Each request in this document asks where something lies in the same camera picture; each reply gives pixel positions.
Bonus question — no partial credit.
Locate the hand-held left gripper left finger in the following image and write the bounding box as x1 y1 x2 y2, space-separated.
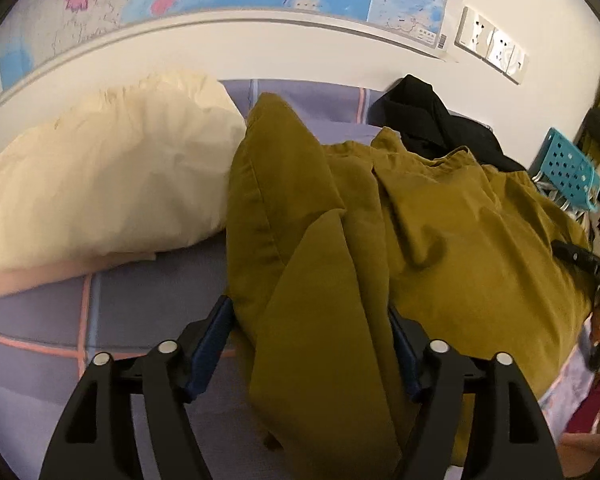
39 295 236 480

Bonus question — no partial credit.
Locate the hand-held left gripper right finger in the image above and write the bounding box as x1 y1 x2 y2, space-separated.
387 306 565 480

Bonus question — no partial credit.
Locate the olive green garment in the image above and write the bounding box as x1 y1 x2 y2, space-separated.
226 92 595 480

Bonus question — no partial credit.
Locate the red cloth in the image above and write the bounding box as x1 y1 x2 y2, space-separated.
564 387 600 433

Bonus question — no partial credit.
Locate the teal perforated plastic stool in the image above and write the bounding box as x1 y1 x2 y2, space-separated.
527 127 600 213

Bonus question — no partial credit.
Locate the person's bare leg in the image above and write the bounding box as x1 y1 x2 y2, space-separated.
557 385 600 480

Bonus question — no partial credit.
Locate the purple plaid bed sheet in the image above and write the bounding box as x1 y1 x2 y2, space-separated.
0 77 600 480

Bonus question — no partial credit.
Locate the cream pillow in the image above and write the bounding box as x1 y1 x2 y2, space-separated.
0 69 247 276

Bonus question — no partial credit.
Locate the black garment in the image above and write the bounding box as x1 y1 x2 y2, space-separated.
367 75 528 173

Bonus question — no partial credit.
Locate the white wall switch panel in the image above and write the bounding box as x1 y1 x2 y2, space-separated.
454 6 529 86

